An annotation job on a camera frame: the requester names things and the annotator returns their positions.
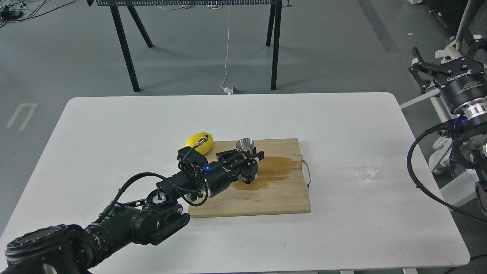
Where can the black metal trestle table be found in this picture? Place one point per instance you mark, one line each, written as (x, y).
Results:
(161, 33)

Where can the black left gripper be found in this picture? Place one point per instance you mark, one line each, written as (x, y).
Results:
(216, 176)

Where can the bamboo cutting board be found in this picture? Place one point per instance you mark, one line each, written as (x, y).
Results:
(280, 187)

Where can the small clear glass cup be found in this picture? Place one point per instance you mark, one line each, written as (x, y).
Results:
(370, 168)

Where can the yellow lemon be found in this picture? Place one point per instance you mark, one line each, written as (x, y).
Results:
(203, 142)

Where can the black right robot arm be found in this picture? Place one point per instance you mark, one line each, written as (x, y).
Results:
(466, 142)

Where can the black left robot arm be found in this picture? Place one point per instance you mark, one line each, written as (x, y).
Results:
(71, 249)

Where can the steel double jigger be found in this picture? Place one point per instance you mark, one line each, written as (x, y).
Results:
(246, 146)

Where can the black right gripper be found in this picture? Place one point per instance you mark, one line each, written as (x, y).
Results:
(466, 83)

